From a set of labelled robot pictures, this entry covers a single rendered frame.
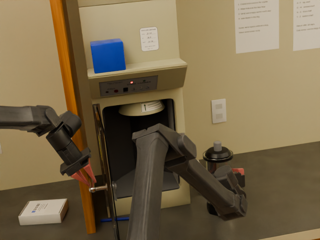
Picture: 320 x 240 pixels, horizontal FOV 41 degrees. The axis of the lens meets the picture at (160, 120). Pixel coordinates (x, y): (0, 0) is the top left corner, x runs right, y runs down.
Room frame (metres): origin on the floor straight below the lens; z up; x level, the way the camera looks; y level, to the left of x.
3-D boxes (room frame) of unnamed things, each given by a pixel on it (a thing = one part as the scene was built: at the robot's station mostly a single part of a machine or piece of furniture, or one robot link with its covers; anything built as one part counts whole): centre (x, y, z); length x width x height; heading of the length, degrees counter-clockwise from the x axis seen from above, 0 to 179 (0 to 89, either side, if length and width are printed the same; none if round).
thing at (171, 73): (1.39, 0.06, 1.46); 0.32 x 0.11 x 0.10; 99
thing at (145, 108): (1.55, 0.06, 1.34); 0.18 x 0.18 x 0.05
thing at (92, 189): (1.18, 0.21, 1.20); 0.10 x 0.05 x 0.03; 10
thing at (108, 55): (1.37, 0.15, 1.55); 0.10 x 0.10 x 0.09; 9
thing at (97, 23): (1.57, 0.09, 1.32); 0.32 x 0.25 x 0.77; 99
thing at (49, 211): (1.48, 0.48, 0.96); 0.16 x 0.12 x 0.04; 87
